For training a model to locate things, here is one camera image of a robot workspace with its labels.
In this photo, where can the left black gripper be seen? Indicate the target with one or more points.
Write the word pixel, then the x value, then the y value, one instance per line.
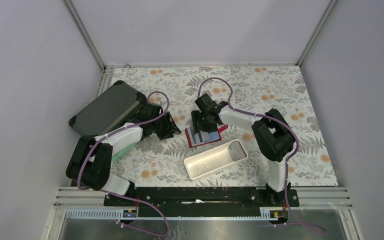
pixel 168 131

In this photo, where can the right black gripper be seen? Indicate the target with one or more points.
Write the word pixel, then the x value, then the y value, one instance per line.
pixel 196 116

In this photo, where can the red card holder wallet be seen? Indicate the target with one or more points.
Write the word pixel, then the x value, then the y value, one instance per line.
pixel 214 136

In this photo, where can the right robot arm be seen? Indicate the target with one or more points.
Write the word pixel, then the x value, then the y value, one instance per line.
pixel 275 139

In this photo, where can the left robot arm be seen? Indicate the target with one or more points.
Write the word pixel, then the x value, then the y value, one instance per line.
pixel 90 163

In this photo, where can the floral table mat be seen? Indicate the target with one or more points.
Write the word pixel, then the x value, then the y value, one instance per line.
pixel 256 89

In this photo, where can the white plastic tray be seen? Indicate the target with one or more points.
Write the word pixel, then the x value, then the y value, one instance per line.
pixel 210 161

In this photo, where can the mint green tube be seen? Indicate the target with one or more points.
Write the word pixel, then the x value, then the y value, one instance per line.
pixel 120 153

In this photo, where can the black hard case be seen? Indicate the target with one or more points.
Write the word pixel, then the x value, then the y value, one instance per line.
pixel 109 111

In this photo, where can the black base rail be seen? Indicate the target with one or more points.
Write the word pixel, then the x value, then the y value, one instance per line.
pixel 198 203

